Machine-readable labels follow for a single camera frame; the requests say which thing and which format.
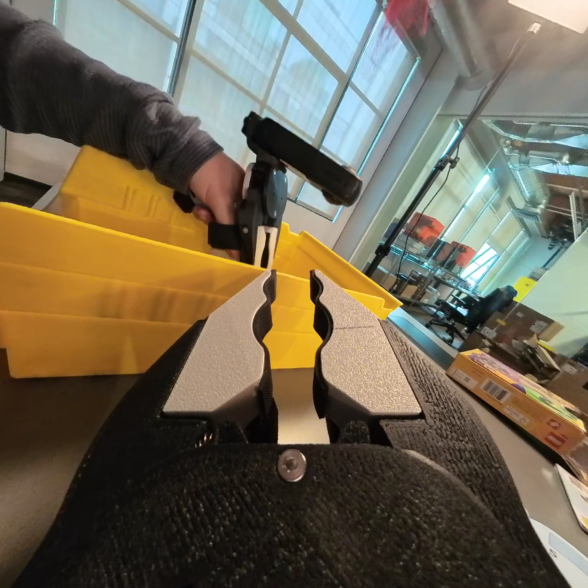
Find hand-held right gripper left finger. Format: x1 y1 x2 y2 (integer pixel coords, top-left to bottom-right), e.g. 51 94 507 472
163 269 279 443

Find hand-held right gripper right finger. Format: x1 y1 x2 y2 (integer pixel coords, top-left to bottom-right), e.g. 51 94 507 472
311 270 424 443

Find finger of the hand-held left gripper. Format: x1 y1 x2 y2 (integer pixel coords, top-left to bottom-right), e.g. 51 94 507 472
254 224 281 271

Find yellow plastic bin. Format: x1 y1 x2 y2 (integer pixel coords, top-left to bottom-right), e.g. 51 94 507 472
0 146 402 379

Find instruction booklet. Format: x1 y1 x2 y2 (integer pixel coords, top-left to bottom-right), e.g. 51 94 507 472
528 519 588 588

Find person's left hand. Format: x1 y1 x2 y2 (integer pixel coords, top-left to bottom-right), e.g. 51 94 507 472
188 152 247 261

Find large paned window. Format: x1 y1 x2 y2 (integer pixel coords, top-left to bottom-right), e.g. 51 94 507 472
55 0 421 221

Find black light stand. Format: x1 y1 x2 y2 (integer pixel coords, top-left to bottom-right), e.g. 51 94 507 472
363 23 543 281

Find metal shelf with orange boxes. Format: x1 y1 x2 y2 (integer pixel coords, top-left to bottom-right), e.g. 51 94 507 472
381 211 478 295

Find black office chair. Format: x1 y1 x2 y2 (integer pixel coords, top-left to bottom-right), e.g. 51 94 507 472
425 285 517 345

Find yellow cardboard toy box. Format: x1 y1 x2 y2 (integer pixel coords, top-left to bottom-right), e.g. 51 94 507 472
447 349 588 455

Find pile of cardboard boxes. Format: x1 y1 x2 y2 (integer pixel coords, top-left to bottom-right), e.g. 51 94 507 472
459 303 588 391

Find silver ventilation ducts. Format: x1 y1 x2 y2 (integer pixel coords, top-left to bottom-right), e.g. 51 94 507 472
432 0 588 221

